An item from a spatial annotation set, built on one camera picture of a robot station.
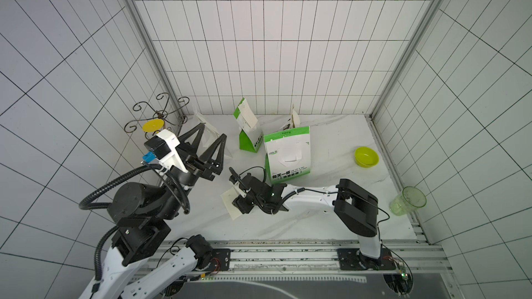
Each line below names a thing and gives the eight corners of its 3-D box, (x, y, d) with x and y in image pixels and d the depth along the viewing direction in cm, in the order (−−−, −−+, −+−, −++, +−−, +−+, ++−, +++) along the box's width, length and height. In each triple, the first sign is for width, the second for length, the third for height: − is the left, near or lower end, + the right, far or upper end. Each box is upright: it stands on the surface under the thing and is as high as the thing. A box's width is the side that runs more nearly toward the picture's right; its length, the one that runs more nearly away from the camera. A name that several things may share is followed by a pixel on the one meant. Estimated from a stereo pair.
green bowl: (356, 169, 100) (360, 164, 96) (351, 152, 106) (354, 147, 102) (377, 169, 100) (382, 164, 96) (371, 152, 106) (375, 147, 103)
